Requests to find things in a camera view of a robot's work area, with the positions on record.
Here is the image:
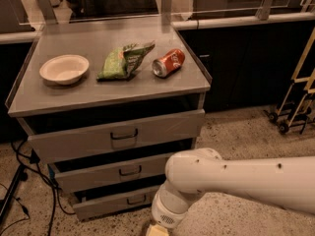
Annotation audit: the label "black tripod leg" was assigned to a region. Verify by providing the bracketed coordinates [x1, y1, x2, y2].
[0, 165, 27, 224]

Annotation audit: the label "grey drawer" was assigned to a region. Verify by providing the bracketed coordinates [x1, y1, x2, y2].
[73, 186, 158, 220]
[29, 109, 205, 163]
[55, 152, 172, 193]

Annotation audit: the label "green chip bag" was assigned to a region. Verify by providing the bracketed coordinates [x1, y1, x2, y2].
[96, 41, 156, 82]

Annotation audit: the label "grey drawer cabinet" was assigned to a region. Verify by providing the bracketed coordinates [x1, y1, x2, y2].
[4, 16, 213, 222]

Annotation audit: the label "white paper bowl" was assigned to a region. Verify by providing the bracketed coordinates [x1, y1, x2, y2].
[39, 54, 90, 86]

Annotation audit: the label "red soda can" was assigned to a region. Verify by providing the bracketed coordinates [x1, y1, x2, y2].
[152, 48, 185, 78]

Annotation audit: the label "grey bottom drawer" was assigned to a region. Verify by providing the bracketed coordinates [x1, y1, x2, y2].
[73, 186, 158, 220]

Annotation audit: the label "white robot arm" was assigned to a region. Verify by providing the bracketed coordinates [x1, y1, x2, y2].
[146, 147, 315, 236]

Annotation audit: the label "black floor cables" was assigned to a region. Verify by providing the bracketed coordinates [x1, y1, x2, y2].
[0, 140, 77, 236]

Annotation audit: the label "grey top drawer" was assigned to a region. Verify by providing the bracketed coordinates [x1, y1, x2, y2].
[29, 109, 205, 163]

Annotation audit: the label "white horizontal rail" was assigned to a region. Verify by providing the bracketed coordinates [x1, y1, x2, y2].
[0, 12, 315, 44]

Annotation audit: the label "grey middle drawer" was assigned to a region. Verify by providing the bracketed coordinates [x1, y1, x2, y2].
[55, 152, 172, 193]

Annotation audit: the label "person in dark clothes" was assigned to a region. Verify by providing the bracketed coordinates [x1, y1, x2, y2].
[66, 0, 158, 20]

